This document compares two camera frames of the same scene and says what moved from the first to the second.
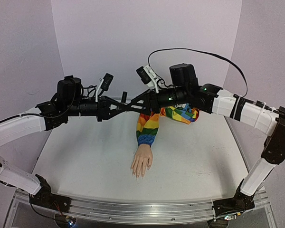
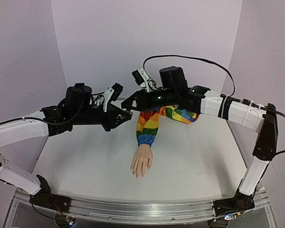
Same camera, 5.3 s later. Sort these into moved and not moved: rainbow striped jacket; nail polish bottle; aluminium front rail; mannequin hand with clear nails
Moved: nail polish bottle
Not moved: mannequin hand with clear nails; aluminium front rail; rainbow striped jacket
